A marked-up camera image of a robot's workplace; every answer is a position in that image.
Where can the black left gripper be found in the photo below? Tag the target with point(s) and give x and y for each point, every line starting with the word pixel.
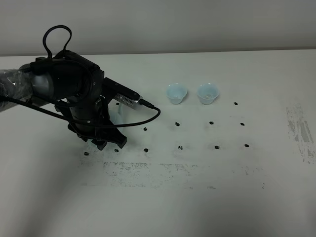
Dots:
pixel 86 112

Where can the light blue porcelain teapot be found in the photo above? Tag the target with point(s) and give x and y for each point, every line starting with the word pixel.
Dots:
pixel 118 114

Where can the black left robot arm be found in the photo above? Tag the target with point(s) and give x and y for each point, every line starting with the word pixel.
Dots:
pixel 69 87

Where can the left light blue teacup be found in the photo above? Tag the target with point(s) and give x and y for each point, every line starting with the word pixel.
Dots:
pixel 176 93

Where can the light blue teacup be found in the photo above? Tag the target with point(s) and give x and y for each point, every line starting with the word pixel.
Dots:
pixel 207 93
pixel 176 93

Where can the right light blue teacup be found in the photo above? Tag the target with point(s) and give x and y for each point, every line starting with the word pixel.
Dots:
pixel 207 93

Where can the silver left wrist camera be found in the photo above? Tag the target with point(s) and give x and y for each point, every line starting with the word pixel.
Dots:
pixel 113 90

